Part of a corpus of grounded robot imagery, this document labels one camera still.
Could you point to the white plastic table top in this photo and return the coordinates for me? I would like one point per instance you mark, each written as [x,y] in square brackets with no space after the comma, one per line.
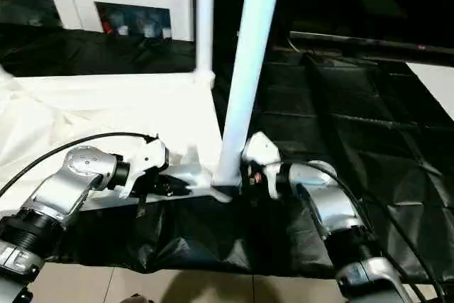
[106,111]

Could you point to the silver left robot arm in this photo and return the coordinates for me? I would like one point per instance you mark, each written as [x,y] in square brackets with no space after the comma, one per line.
[71,182]

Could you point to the dark grey rounded object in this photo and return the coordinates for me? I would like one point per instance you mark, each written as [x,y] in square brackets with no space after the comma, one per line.
[136,299]

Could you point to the black plastic mat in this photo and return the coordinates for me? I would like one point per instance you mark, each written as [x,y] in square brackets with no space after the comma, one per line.
[355,147]

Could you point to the white flat board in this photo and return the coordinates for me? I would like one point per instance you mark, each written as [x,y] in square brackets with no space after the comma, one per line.
[436,86]

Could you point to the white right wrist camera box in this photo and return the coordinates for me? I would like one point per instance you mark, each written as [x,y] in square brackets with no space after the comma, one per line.
[261,150]

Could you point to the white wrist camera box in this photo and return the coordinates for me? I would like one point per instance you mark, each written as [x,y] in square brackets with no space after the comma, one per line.
[149,160]
[261,150]

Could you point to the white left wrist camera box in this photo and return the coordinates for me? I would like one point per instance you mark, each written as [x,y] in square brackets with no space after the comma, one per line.
[149,160]

